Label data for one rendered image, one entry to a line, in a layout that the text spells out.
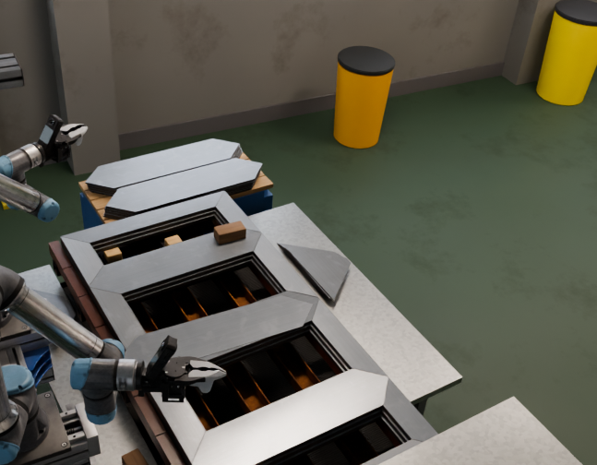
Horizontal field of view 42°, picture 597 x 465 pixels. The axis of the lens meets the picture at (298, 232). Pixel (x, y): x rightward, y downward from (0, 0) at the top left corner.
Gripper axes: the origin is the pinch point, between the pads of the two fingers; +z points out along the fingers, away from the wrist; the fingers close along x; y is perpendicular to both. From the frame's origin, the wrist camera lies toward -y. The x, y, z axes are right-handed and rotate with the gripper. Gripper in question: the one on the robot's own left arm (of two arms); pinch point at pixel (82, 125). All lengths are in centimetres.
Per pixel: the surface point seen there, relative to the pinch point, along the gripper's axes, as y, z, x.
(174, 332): 51, -10, 59
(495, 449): 18, 3, 170
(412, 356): 54, 47, 127
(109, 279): 57, -6, 21
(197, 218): 60, 47, 18
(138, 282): 55, 0, 31
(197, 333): 51, -5, 65
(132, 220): 59, 25, 2
